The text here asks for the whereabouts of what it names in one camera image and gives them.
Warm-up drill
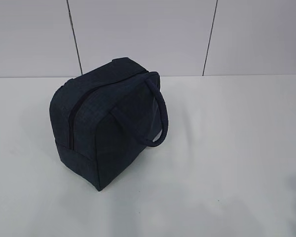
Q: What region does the navy blue lunch bag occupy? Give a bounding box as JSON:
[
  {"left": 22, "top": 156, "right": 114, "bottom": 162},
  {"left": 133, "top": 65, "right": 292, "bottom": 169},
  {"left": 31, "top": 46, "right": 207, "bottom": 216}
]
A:
[{"left": 49, "top": 57, "right": 169, "bottom": 191}]

